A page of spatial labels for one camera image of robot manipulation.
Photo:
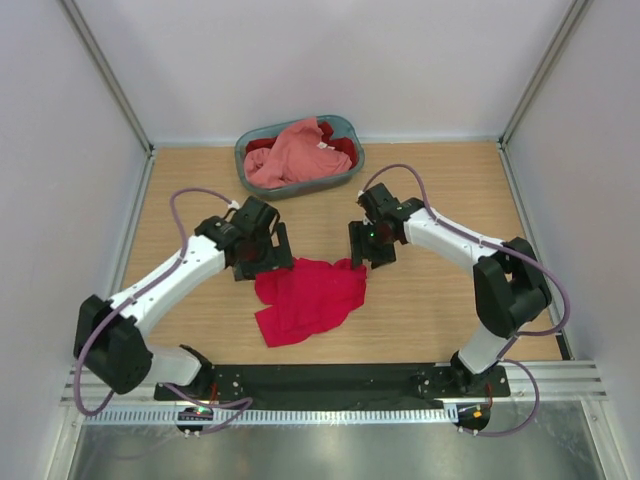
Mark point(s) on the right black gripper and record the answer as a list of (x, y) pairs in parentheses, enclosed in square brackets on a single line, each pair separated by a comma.
[(358, 232)]

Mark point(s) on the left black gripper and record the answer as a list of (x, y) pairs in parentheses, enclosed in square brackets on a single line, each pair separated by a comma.
[(278, 257)]

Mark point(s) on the magenta red t shirt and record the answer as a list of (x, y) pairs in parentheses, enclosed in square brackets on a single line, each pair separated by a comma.
[(311, 298)]

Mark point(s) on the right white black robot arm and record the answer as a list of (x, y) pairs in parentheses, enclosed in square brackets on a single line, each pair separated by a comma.
[(510, 290)]

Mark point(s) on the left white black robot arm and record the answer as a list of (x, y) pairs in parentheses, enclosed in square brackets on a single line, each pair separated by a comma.
[(111, 334)]

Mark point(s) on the salmon pink t shirt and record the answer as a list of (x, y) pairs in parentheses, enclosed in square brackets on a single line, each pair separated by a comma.
[(274, 177)]

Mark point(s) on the teal plastic laundry basin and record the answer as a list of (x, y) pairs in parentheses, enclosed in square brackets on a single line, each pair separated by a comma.
[(344, 128)]

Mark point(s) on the perforated metal cable tray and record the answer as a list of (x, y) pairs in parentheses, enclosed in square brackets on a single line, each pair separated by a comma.
[(183, 415)]

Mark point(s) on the left aluminium frame post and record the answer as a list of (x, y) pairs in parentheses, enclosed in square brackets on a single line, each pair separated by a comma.
[(103, 67)]

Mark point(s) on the aluminium frame post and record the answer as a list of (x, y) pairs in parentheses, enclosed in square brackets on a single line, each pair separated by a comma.
[(103, 67), (566, 29)]

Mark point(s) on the right aluminium frame post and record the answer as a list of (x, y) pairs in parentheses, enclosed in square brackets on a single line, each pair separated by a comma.
[(566, 29)]

